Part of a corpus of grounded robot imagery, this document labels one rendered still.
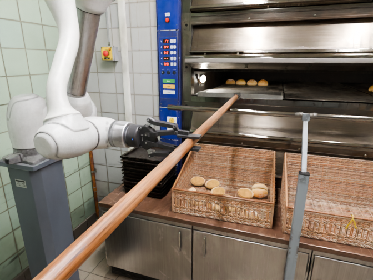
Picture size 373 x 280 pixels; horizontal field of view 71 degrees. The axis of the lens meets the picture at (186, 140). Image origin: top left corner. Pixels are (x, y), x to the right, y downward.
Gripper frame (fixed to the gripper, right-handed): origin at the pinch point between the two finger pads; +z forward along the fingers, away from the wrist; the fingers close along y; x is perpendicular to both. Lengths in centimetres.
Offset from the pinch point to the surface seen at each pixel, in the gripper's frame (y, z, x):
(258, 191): 53, 19, -78
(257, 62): -23, 11, -85
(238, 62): -22, 1, -85
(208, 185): 55, -12, -79
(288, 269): 72, 38, -40
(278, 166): 44, 30, -99
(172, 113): 13, -44, -96
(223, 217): 59, 3, -52
